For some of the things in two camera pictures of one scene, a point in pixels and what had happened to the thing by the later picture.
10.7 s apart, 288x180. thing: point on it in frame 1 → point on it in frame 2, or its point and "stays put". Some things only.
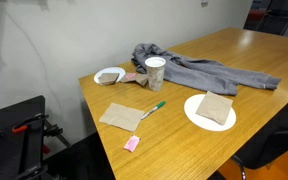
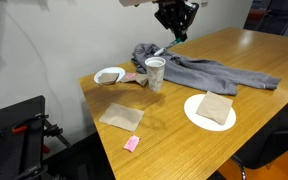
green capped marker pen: (155, 108) → (159, 51)
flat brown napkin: (121, 116) stays put
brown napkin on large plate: (215, 106) stays put
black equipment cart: (14, 140) stays put
